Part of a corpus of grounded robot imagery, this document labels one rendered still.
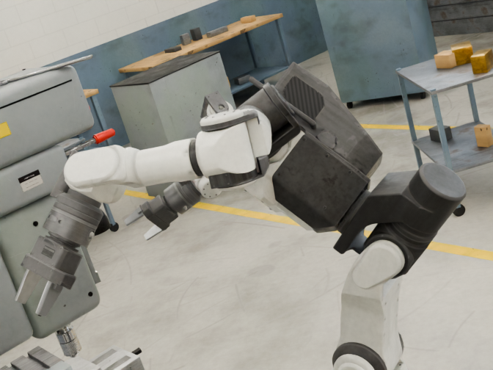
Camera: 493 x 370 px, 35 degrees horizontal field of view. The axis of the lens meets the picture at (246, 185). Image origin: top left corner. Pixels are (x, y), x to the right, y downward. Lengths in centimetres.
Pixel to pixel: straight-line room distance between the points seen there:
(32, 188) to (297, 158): 60
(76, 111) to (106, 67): 755
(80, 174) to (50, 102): 44
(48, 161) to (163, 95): 457
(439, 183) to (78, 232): 76
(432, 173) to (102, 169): 71
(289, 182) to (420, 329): 238
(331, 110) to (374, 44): 601
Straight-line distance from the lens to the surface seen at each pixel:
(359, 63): 789
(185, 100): 652
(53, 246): 143
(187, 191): 224
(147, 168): 138
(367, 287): 181
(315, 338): 416
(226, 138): 134
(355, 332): 195
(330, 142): 176
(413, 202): 169
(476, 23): 1012
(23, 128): 180
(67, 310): 194
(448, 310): 412
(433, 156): 531
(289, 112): 161
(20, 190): 182
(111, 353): 239
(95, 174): 139
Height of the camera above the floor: 209
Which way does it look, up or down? 18 degrees down
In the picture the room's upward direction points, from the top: 17 degrees counter-clockwise
